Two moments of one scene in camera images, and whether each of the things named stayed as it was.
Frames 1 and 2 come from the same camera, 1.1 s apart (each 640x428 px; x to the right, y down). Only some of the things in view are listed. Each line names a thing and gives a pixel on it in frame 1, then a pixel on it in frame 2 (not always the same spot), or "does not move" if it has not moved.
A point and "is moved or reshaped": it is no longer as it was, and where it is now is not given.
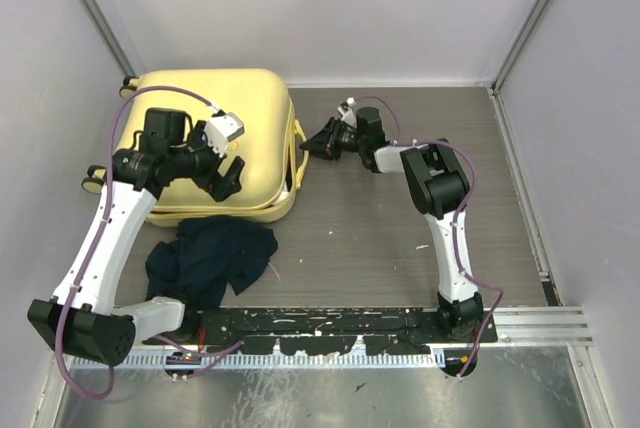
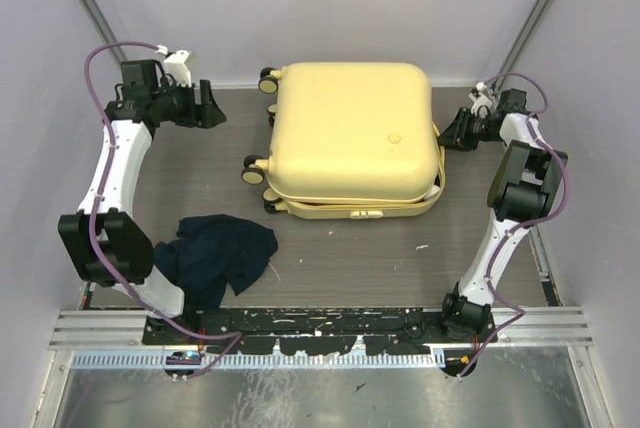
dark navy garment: x=206 y=254 does not move
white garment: x=283 y=195 is moved or reshaped
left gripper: x=220 y=186 to x=213 y=114
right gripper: x=323 y=143 to x=457 y=135
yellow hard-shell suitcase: x=271 y=141 to x=349 y=141
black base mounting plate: x=327 y=330 does not move
